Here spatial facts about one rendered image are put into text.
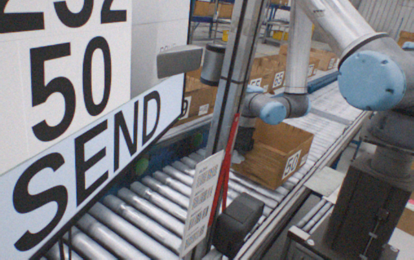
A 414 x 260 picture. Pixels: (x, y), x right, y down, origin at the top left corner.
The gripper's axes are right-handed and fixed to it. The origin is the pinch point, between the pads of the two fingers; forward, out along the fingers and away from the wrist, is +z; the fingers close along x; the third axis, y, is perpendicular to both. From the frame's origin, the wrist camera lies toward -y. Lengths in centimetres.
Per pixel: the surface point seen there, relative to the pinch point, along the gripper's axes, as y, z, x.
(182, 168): -16.8, 6.0, -12.3
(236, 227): 36, -27, -70
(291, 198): 28.8, 6.8, 6.3
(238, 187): 8.7, 5.9, -5.7
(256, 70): -42, -21, 102
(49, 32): 30, -65, -106
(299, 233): 39.5, 5.3, -15.8
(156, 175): -20.5, 6.2, -25.4
